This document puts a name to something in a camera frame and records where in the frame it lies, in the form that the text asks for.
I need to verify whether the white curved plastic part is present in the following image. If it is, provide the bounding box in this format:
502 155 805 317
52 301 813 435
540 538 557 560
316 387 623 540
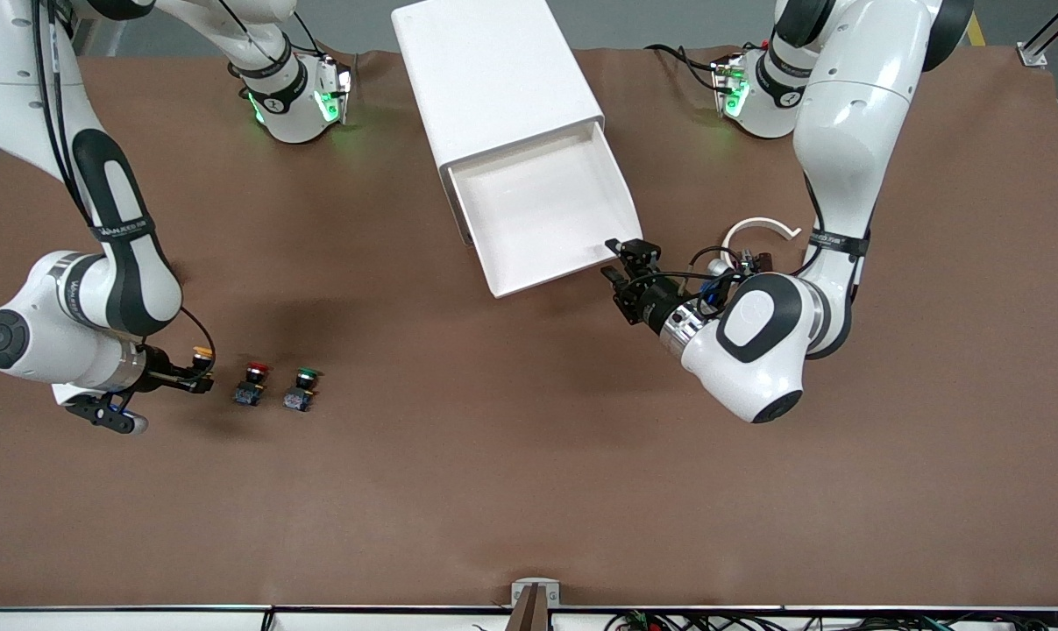
720 216 803 274

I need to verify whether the brown vertical bar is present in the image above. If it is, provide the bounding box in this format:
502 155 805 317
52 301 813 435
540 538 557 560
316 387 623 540
504 585 551 631

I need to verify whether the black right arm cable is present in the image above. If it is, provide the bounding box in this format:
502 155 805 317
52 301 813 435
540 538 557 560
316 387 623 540
178 307 219 378

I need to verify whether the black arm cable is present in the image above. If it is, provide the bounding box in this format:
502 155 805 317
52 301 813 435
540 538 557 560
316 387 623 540
669 245 750 305
178 307 219 378

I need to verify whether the red push button switch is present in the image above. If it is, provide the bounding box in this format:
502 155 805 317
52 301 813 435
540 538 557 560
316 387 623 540
234 361 273 408

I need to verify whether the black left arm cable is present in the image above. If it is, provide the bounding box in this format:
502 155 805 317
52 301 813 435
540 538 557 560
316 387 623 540
669 245 750 305

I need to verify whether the green push button switch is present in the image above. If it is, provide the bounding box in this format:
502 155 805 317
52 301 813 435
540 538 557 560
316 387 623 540
283 368 322 414

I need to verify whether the black base cable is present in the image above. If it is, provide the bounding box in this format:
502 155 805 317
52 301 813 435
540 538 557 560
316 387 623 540
647 42 724 94

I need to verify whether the white table edge rail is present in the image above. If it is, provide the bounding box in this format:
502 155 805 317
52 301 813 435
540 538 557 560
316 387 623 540
0 603 1058 631

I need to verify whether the grey metal bracket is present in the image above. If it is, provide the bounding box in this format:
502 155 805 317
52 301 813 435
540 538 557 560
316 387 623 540
511 578 561 607

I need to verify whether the bundle of cables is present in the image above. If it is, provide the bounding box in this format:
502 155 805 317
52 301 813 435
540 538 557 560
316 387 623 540
607 611 1058 631

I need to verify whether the aluminium frame profile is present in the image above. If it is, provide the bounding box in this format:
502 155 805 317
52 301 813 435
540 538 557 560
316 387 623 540
1019 0 1058 67

